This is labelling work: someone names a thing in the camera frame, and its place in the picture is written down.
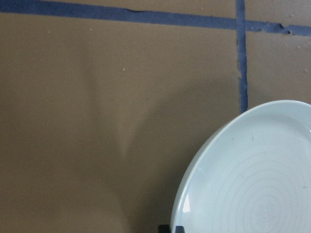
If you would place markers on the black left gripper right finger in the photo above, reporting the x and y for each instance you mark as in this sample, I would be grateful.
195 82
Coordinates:
179 229

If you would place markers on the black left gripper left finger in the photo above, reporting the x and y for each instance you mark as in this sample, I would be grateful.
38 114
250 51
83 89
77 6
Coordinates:
163 229

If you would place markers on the mint green plate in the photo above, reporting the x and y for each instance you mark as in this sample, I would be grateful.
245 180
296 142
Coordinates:
253 175

